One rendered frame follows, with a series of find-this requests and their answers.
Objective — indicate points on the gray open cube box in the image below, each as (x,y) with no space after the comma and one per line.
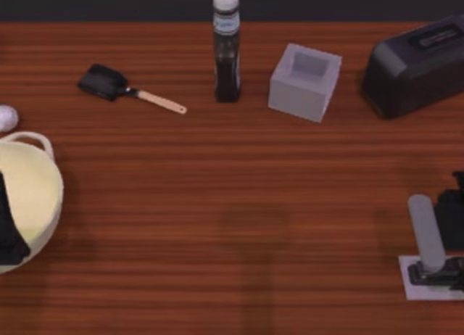
(299,94)

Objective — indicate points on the small white ball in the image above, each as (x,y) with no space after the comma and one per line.
(6,118)

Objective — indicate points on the dark sauce bottle white cap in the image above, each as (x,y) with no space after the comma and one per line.
(227,74)

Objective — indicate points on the large black stapler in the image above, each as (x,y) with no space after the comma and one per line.
(409,77)

